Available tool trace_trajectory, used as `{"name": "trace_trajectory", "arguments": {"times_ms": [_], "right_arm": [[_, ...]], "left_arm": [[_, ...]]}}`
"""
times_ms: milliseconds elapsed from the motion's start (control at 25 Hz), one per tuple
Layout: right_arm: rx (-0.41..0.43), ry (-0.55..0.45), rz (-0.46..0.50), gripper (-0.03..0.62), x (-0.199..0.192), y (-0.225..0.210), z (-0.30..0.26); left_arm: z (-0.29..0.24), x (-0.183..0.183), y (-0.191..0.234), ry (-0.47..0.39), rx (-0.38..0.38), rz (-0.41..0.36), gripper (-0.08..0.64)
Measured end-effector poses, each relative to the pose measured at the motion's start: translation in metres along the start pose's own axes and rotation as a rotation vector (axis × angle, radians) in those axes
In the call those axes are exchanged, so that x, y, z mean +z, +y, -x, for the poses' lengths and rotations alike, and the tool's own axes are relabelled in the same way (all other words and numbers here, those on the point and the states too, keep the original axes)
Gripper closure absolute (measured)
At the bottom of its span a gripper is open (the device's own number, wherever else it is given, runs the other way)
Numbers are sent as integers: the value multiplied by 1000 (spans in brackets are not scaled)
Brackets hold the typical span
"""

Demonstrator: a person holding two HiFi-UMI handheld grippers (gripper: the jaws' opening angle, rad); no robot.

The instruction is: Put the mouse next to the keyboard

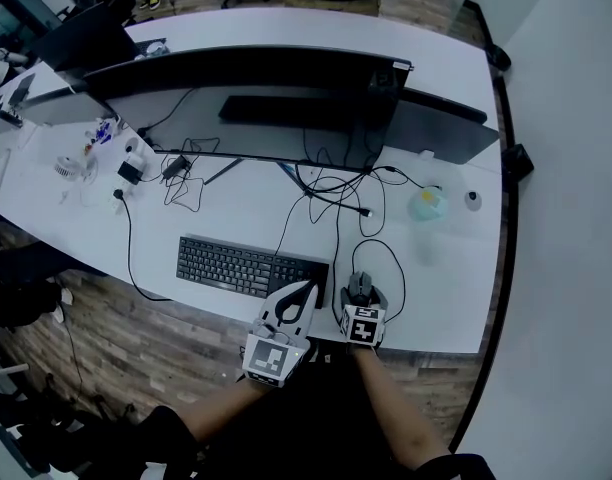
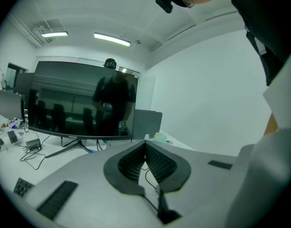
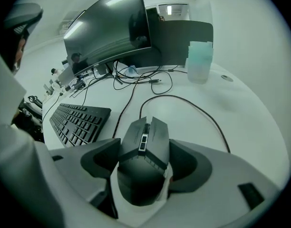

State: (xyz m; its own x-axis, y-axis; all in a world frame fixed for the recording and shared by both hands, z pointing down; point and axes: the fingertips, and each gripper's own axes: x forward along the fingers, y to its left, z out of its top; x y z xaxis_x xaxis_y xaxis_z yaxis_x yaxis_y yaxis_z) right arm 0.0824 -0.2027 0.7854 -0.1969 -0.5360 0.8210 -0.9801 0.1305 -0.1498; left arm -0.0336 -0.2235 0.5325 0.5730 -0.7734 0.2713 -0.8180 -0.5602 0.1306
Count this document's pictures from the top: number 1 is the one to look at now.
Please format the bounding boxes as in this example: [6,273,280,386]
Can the short grey desk divider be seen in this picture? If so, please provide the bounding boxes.
[19,89,118,128]

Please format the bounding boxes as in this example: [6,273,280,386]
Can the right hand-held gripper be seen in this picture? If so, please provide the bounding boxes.
[339,287,390,352]

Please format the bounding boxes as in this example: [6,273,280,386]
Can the person's black clothing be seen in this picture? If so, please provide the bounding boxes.
[145,336,498,480]

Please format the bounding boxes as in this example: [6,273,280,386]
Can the grey wired mouse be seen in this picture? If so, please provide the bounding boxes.
[346,270,383,310]

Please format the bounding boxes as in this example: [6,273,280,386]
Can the black box on floor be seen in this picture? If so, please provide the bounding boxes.
[501,143,536,183]

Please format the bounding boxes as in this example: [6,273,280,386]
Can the person's left forearm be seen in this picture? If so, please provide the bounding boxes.
[182,376,268,445]

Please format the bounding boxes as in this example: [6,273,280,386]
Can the long grey desk divider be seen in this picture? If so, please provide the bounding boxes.
[384,86,502,166]

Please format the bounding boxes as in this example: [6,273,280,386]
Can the blue and white small items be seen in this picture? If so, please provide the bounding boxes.
[82,119,113,145]

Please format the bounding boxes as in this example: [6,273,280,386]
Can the round metal trash can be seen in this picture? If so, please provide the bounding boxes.
[485,41,513,73]

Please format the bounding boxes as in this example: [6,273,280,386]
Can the dark charger block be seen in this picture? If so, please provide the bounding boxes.
[116,159,144,186]

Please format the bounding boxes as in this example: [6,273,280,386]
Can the black plug with long cable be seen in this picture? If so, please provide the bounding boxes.
[112,188,173,303]

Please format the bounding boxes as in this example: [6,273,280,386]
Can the black keyboard cable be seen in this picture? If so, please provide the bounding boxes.
[272,187,313,259]

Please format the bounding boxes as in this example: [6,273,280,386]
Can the small black monitor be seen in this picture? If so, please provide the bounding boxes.
[32,1,140,75]

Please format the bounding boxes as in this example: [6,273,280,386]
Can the large black monitor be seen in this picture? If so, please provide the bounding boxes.
[82,44,416,200]

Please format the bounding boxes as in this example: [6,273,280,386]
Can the person's right forearm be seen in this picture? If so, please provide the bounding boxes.
[352,349,451,473]

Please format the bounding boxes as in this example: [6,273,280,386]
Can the black cable with loose plug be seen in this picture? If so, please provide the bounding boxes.
[294,160,387,239]

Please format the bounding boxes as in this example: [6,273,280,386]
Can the pale green plastic bottle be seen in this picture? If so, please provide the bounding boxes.
[406,184,450,230]

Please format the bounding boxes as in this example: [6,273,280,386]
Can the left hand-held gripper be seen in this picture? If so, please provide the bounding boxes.
[241,279,321,389]

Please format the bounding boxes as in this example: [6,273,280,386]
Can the black power adapter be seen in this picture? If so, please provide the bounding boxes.
[161,154,192,180]

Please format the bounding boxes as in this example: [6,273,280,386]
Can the black adapter cable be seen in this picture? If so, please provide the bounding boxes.
[162,136,222,214]

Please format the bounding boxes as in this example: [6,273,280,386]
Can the black keyboard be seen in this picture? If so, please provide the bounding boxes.
[175,235,331,310]

